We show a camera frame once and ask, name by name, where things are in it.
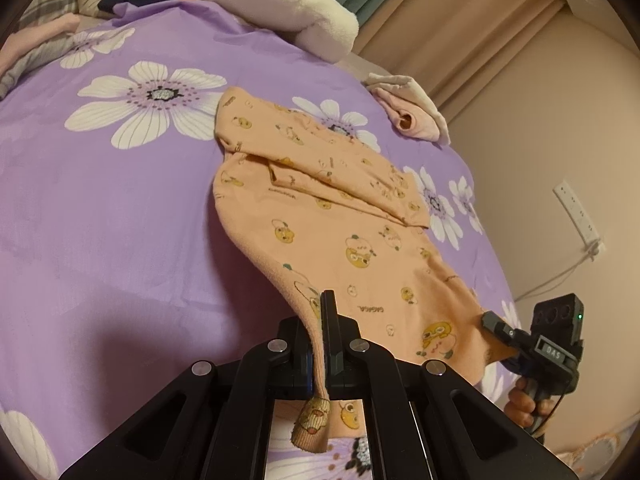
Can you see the pink cloth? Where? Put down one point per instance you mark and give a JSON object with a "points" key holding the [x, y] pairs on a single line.
{"points": [[40, 32]]}

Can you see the purple floral bedsheet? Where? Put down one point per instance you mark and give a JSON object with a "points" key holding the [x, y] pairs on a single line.
{"points": [[125, 210]]}

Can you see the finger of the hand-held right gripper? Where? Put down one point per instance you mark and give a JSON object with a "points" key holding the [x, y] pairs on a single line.
{"points": [[500, 328]]}

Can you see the person's right hand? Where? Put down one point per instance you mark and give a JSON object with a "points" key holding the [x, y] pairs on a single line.
{"points": [[520, 405]]}

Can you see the cream folded garment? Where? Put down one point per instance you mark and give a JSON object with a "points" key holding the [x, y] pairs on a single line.
{"points": [[395, 80]]}

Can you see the pink folded garment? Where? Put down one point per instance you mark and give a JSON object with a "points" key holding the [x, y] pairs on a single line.
{"points": [[415, 115]]}

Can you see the white plush blanket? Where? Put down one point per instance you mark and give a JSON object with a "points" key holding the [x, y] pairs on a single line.
{"points": [[300, 15]]}

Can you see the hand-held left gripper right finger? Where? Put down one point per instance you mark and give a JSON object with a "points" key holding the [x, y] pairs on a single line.
{"points": [[331, 360]]}

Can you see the orange cartoon print shirt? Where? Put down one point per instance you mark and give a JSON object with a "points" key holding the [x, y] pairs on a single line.
{"points": [[350, 220]]}

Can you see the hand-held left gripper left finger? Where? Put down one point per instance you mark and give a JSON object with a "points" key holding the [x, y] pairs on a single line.
{"points": [[300, 375]]}

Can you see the beige curtain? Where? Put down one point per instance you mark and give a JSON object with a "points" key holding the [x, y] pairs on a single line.
{"points": [[450, 45]]}

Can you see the white power strip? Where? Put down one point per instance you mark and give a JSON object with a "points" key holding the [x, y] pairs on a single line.
{"points": [[575, 210]]}

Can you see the grey cloth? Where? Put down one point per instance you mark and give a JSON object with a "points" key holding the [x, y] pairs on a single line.
{"points": [[35, 62]]}

